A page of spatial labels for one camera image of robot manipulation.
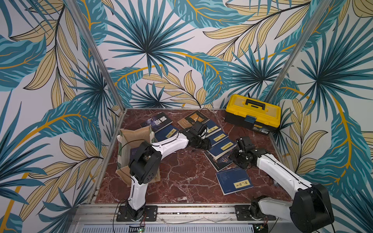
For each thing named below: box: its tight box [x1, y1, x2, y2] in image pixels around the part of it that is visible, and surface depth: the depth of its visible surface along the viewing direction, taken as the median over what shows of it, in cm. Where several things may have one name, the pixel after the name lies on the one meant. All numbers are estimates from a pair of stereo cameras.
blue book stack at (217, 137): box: [205, 129, 230, 148], surface depth 103 cm
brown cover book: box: [177, 109, 210, 129], surface depth 115 cm
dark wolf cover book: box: [139, 111, 174, 134], surface depth 112 cm
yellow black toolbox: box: [224, 94, 282, 135], surface depth 100 cm
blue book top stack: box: [204, 119, 222, 138], surface depth 108 cm
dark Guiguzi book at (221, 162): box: [203, 149, 234, 173], surface depth 92 cm
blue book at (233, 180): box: [215, 167, 254, 196], surface depth 85 cm
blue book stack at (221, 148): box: [206, 136, 238, 161], surface depth 96 cm
